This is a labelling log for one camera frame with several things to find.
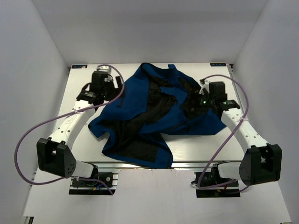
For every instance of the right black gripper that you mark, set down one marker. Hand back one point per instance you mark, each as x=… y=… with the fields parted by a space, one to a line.
x=195 y=98

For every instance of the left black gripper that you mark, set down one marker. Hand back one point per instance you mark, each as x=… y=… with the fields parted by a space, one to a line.
x=116 y=92

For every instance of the blue jacket with black lining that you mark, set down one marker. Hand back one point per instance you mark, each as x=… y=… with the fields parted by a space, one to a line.
x=154 y=101

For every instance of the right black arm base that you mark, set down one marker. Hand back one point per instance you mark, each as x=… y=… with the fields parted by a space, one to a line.
x=213 y=186

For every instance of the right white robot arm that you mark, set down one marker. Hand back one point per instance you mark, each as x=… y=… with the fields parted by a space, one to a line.
x=261 y=162

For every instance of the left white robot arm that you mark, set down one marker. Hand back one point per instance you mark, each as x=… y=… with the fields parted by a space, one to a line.
x=54 y=153

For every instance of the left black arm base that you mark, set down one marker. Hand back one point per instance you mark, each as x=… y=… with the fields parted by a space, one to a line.
x=104 y=182

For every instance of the right blue table label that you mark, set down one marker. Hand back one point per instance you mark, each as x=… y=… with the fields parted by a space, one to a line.
x=218 y=64

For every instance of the blue table label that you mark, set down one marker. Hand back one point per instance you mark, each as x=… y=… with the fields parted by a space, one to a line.
x=79 y=66
x=218 y=64

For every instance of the left blue table label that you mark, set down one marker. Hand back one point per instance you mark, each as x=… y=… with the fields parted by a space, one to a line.
x=79 y=66

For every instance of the white front panel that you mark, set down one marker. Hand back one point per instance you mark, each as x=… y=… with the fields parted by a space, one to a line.
x=155 y=197

